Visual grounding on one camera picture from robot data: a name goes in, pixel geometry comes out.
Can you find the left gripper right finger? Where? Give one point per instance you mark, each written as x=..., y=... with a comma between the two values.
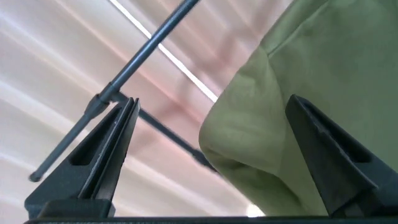
x=342, y=174

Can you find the green long-sleeved shirt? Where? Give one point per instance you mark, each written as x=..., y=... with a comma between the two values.
x=248, y=124

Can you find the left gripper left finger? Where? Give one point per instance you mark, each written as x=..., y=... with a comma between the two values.
x=93, y=168

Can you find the black clothes rack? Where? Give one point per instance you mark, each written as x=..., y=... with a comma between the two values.
x=130, y=64

